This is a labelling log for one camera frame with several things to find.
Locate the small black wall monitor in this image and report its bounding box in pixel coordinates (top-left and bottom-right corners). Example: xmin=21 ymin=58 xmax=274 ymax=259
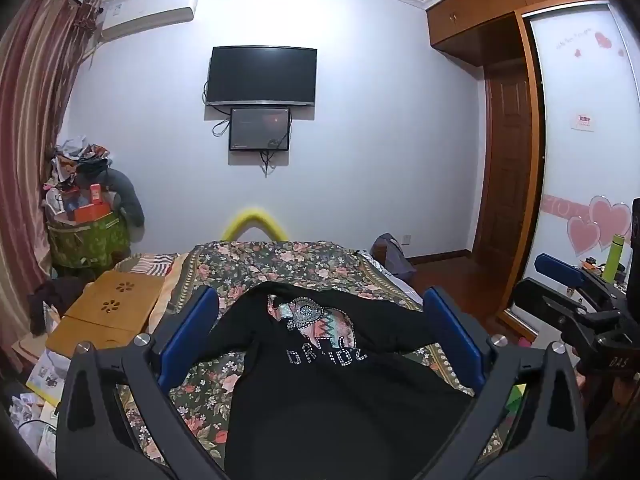
xmin=229 ymin=106 xmax=292 ymax=152

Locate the striped cloth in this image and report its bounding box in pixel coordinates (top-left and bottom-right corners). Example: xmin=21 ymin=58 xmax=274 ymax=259
xmin=115 ymin=252 xmax=188 ymax=281

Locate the striped red curtain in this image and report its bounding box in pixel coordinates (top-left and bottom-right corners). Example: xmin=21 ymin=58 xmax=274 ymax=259
xmin=0 ymin=0 xmax=103 ymax=376

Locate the white bed sheet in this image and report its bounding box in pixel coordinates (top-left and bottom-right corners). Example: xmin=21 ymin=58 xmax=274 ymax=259
xmin=357 ymin=251 xmax=426 ymax=307

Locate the black wall television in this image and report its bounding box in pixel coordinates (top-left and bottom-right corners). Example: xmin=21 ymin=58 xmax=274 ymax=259
xmin=205 ymin=46 xmax=318 ymax=108

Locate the wooden wardrobe with heart stickers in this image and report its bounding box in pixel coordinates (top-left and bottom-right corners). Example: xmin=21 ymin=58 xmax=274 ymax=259
xmin=426 ymin=0 xmax=640 ymax=343

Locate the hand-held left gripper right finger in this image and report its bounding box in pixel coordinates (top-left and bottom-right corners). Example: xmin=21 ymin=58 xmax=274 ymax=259
xmin=420 ymin=286 xmax=588 ymax=480

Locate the white air conditioner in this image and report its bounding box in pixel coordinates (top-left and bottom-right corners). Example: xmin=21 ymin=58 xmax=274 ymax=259
xmin=95 ymin=0 xmax=201 ymax=43

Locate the floral bedspread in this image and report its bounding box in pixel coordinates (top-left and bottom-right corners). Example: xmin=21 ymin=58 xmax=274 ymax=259
xmin=115 ymin=240 xmax=511 ymax=480

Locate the dark clothing heap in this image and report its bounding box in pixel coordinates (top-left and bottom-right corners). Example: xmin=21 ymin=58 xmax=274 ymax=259
xmin=27 ymin=277 xmax=76 ymax=336

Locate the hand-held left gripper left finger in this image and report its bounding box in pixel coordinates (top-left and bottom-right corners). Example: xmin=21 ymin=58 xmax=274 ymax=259
xmin=55 ymin=285 xmax=236 ymax=480

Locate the wooden lap desk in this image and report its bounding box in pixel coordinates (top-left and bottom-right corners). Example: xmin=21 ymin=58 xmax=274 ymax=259
xmin=46 ymin=270 xmax=166 ymax=356

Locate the brown wooden door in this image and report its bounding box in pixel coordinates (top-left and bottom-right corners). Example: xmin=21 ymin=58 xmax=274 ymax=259
xmin=472 ymin=67 xmax=533 ymax=261

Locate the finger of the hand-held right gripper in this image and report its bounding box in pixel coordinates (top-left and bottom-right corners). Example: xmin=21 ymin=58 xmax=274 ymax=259
xmin=534 ymin=254 xmax=628 ymax=306
xmin=512 ymin=279 xmax=623 ymax=343

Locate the papers and boxes heap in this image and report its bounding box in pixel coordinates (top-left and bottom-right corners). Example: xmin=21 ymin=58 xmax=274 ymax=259
xmin=10 ymin=347 xmax=71 ymax=443

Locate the green fabric bag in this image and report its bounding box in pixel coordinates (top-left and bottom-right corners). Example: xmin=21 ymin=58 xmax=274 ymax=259
xmin=47 ymin=210 xmax=128 ymax=270

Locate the pile of household clutter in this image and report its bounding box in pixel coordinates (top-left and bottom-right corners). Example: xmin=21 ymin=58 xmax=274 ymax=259
xmin=42 ymin=135 xmax=123 ymax=223

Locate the black elephant print shirt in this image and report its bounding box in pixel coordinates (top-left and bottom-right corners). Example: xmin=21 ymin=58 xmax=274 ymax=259
xmin=192 ymin=282 xmax=493 ymax=480

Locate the grey backpack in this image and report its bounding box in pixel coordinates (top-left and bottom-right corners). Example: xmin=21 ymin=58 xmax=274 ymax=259
xmin=369 ymin=232 xmax=417 ymax=281

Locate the green bottle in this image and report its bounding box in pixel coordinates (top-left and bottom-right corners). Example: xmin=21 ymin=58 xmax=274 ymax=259
xmin=602 ymin=234 xmax=625 ymax=282

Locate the yellow foam tube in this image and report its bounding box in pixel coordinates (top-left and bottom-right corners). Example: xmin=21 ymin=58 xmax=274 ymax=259
xmin=221 ymin=205 xmax=290 ymax=242

